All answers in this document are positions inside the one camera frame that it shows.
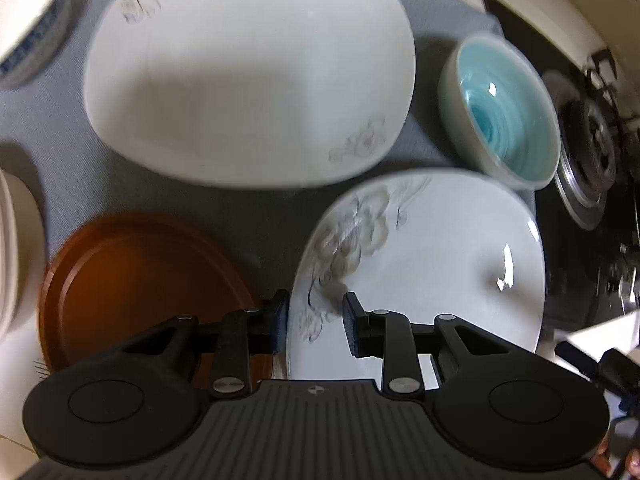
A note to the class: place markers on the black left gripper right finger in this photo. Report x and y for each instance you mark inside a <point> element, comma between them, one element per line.
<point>450,342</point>

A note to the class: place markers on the black gas stove top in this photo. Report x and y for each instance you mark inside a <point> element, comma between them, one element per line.
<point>592,276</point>

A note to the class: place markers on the beige plastic bowl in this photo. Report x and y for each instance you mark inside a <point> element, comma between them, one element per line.
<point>23,256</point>

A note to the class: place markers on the small white floral plate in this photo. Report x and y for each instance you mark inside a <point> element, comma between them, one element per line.
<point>422,243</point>

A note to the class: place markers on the large white floral plate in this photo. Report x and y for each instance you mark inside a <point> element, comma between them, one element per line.
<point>251,93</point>

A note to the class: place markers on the gas burner with steel ring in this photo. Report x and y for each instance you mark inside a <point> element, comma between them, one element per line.
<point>584,106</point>

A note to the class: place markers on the blue patterned white bowl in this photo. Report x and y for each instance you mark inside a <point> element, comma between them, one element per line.
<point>31,32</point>

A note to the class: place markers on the grey patterned table mat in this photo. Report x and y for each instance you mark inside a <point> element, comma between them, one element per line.
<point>47,142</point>

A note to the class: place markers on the turquoise glazed ceramic bowl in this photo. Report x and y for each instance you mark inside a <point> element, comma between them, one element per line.
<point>498,113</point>

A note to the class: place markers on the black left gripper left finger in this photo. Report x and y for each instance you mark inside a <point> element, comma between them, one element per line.
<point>216,356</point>

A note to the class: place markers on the person's right hand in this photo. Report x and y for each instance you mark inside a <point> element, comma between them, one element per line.
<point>630,463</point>

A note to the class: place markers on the brown round plate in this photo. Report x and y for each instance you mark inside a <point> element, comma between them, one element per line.
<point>121,274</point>

